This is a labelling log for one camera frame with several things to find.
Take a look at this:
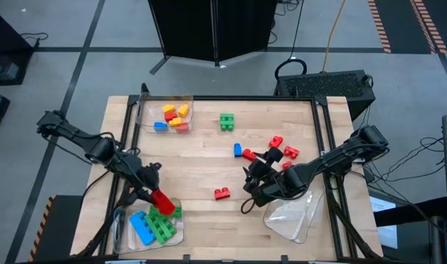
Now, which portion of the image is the black desk beam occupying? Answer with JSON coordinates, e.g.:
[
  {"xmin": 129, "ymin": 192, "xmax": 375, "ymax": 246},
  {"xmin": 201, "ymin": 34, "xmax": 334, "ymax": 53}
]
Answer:
[{"xmin": 373, "ymin": 197, "xmax": 447, "ymax": 227}]

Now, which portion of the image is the large red block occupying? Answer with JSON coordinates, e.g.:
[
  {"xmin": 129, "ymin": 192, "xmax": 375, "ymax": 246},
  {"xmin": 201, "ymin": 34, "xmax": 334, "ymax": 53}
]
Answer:
[{"xmin": 150, "ymin": 188, "xmax": 177, "ymax": 216}]

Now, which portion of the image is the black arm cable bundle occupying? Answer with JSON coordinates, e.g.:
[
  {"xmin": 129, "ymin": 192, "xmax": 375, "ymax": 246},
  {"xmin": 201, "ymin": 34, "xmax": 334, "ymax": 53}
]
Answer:
[{"xmin": 355, "ymin": 104, "xmax": 447, "ymax": 221}]

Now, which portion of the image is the wide large green block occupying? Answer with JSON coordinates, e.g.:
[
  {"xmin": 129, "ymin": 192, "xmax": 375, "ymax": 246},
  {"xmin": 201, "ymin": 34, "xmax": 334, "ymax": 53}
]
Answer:
[{"xmin": 143, "ymin": 214, "xmax": 178, "ymax": 245}]

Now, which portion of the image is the black partition panel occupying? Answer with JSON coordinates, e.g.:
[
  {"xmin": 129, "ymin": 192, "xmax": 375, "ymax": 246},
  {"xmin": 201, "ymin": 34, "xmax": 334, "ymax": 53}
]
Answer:
[{"xmin": 148, "ymin": 0, "xmax": 279, "ymax": 76}]

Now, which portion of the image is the black floor cable bundle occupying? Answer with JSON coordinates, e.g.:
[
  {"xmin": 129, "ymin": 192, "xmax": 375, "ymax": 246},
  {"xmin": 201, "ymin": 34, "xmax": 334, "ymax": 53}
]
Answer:
[{"xmin": 269, "ymin": 0, "xmax": 301, "ymax": 45}]

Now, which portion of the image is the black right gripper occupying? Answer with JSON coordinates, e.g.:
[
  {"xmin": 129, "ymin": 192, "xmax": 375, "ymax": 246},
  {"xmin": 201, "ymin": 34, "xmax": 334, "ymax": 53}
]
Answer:
[{"xmin": 243, "ymin": 146, "xmax": 296, "ymax": 208}]

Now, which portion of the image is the yellow cable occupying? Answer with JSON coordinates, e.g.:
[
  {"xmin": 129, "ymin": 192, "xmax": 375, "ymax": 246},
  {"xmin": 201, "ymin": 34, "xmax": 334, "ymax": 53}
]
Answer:
[{"xmin": 321, "ymin": 0, "xmax": 347, "ymax": 73}]

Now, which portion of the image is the black metal table frame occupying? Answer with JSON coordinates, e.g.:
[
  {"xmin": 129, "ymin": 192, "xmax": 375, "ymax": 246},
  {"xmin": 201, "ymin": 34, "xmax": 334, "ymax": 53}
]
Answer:
[{"xmin": 76, "ymin": 82, "xmax": 385, "ymax": 260}]

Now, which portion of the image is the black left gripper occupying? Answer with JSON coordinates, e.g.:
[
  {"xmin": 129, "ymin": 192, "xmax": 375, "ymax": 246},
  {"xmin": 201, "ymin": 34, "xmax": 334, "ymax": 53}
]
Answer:
[{"xmin": 133, "ymin": 161, "xmax": 165, "ymax": 204}]

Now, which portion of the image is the white paper sheet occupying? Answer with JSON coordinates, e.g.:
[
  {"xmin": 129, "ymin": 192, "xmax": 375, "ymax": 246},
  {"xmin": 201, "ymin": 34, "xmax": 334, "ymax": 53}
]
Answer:
[{"xmin": 368, "ymin": 196, "xmax": 399, "ymax": 250}]

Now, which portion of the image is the thin black floor cable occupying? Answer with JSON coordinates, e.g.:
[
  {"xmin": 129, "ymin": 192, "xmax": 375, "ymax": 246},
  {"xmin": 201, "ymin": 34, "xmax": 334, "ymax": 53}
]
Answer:
[{"xmin": 20, "ymin": 32, "xmax": 49, "ymax": 48}]

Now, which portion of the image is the grey box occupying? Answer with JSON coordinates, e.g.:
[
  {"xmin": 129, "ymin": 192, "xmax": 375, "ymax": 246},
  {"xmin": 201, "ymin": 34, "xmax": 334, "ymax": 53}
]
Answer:
[{"xmin": 0, "ymin": 62, "xmax": 21, "ymax": 84}]

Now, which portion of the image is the large blue block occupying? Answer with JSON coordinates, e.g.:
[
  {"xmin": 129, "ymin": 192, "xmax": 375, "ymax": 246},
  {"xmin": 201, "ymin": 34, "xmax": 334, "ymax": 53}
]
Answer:
[{"xmin": 128, "ymin": 210, "xmax": 157, "ymax": 246}]

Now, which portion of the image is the clear plastic bin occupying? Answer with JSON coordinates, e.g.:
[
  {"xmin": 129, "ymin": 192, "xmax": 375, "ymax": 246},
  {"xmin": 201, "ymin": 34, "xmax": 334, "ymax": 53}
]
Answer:
[
  {"xmin": 112, "ymin": 197, "xmax": 186, "ymax": 255},
  {"xmin": 135, "ymin": 93, "xmax": 195, "ymax": 133},
  {"xmin": 263, "ymin": 185, "xmax": 325, "ymax": 245}
]

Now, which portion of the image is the black looped cable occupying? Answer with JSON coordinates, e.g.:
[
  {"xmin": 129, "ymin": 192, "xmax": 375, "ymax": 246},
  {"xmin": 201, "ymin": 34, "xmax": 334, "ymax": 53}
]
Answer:
[{"xmin": 274, "ymin": 0, "xmax": 308, "ymax": 84}]

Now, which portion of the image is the black striped-edge floor mat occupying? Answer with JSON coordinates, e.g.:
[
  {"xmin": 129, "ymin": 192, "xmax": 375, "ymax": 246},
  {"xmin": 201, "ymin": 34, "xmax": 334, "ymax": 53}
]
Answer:
[{"xmin": 29, "ymin": 194, "xmax": 84, "ymax": 263}]

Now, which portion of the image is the black computer case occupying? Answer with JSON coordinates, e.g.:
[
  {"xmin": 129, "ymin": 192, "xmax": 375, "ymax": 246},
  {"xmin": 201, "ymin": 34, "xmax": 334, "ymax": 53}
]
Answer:
[{"xmin": 273, "ymin": 69, "xmax": 377, "ymax": 122}]

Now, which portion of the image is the long green four-stud block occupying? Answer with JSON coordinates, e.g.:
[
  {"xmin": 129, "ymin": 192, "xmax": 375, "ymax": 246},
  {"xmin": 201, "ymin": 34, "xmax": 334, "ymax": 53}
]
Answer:
[{"xmin": 148, "ymin": 205, "xmax": 183, "ymax": 220}]

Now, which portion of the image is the black cabinet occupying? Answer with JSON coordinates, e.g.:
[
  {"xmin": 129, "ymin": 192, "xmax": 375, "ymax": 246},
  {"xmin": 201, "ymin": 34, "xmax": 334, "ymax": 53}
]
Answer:
[{"xmin": 0, "ymin": 7, "xmax": 35, "ymax": 87}]

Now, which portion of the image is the dark laptop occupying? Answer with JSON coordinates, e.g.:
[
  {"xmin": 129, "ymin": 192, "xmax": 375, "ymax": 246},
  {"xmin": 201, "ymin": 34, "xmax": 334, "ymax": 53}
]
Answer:
[{"xmin": 428, "ymin": 216, "xmax": 447, "ymax": 264}]

